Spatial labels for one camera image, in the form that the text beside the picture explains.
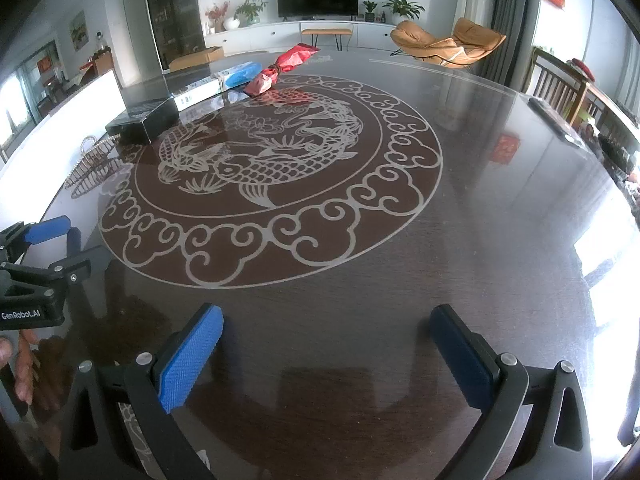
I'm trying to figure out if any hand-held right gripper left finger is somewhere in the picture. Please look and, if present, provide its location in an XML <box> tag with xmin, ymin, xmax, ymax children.
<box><xmin>57</xmin><ymin>303</ymin><xmax>224</xmax><ymax>480</ymax></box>

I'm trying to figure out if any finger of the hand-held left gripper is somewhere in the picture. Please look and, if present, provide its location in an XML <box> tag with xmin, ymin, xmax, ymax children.
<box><xmin>0</xmin><ymin>214</ymin><xmax>72</xmax><ymax>264</ymax></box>
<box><xmin>0</xmin><ymin>226</ymin><xmax>94</xmax><ymax>292</ymax></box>

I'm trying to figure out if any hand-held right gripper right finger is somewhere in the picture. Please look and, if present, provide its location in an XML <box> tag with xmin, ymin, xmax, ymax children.
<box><xmin>430</xmin><ymin>304</ymin><xmax>593</xmax><ymax>480</ymax></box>

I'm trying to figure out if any red plastic bag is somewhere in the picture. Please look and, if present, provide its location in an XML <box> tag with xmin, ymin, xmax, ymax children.
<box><xmin>243</xmin><ymin>43</ymin><xmax>321</xmax><ymax>97</ymax></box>

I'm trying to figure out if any dark patterned desktop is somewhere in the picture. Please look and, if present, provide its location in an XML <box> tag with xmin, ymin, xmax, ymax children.
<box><xmin>0</xmin><ymin>49</ymin><xmax>640</xmax><ymax>480</ymax></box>

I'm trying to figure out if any person's left hand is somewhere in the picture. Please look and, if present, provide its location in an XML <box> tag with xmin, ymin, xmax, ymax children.
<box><xmin>0</xmin><ymin>332</ymin><xmax>39</xmax><ymax>407</ymax></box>

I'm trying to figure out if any woven basket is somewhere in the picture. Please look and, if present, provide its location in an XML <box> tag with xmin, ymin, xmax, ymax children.
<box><xmin>64</xmin><ymin>135</ymin><xmax>121</xmax><ymax>197</ymax></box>

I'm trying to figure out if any black box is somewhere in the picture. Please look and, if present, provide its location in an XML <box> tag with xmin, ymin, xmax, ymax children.
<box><xmin>105</xmin><ymin>97</ymin><xmax>180</xmax><ymax>144</ymax></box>

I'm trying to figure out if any cardboard box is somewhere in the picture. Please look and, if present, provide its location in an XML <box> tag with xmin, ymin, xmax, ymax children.
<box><xmin>168</xmin><ymin>45</ymin><xmax>225</xmax><ymax>72</ymax></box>

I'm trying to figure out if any blue and white box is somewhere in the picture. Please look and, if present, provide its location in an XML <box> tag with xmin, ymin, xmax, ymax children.
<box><xmin>172</xmin><ymin>59</ymin><xmax>262</xmax><ymax>104</ymax></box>

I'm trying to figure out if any dark display cabinet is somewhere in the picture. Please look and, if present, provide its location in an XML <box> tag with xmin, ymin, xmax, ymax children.
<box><xmin>142</xmin><ymin>0</ymin><xmax>204</xmax><ymax>71</ymax></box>

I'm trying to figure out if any black remote control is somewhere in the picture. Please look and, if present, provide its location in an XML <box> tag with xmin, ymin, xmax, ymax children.
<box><xmin>527</xmin><ymin>97</ymin><xmax>569</xmax><ymax>127</ymax></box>

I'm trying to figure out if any red flower plant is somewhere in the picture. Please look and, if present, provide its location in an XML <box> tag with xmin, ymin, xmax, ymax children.
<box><xmin>204</xmin><ymin>2</ymin><xmax>230</xmax><ymax>34</ymax></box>

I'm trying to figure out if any wooden chair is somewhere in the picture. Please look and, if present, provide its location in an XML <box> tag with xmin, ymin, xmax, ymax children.
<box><xmin>524</xmin><ymin>47</ymin><xmax>597</xmax><ymax>126</ymax></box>

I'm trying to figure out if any white television cabinet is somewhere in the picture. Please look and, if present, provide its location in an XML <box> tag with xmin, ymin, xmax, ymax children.
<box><xmin>202</xmin><ymin>20</ymin><xmax>401</xmax><ymax>57</ymax></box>

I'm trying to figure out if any bushy green potted plant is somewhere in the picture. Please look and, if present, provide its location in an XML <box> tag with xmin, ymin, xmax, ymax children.
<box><xmin>234</xmin><ymin>0</ymin><xmax>269</xmax><ymax>26</ymax></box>

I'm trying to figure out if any red cushion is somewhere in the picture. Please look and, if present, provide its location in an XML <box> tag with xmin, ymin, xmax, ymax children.
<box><xmin>567</xmin><ymin>58</ymin><xmax>597</xmax><ymax>81</ymax></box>

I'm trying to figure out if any orange lounge chair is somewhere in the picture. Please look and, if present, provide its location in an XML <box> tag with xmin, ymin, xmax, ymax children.
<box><xmin>389</xmin><ymin>17</ymin><xmax>506</xmax><ymax>70</ymax></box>

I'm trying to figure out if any wooden bench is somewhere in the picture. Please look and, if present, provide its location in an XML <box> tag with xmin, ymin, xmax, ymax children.
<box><xmin>300</xmin><ymin>27</ymin><xmax>354</xmax><ymax>52</ymax></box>

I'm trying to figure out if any grey curtain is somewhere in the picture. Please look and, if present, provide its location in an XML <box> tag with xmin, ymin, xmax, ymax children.
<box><xmin>492</xmin><ymin>0</ymin><xmax>544</xmax><ymax>95</ymax></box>

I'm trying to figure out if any large leafy potted plant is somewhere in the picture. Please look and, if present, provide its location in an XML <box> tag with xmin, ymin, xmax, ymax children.
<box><xmin>382</xmin><ymin>0</ymin><xmax>426</xmax><ymax>24</ymax></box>

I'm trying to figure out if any framed wall picture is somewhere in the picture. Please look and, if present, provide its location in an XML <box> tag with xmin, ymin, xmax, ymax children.
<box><xmin>69</xmin><ymin>9</ymin><xmax>88</xmax><ymax>50</ymax></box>

